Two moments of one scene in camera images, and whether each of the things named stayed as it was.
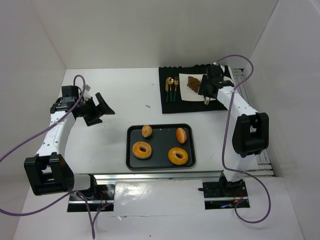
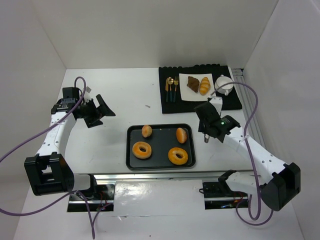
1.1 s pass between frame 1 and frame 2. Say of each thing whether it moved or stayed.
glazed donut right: stayed
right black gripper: moved
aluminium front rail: stayed
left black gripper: stayed
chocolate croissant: stayed
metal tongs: moved
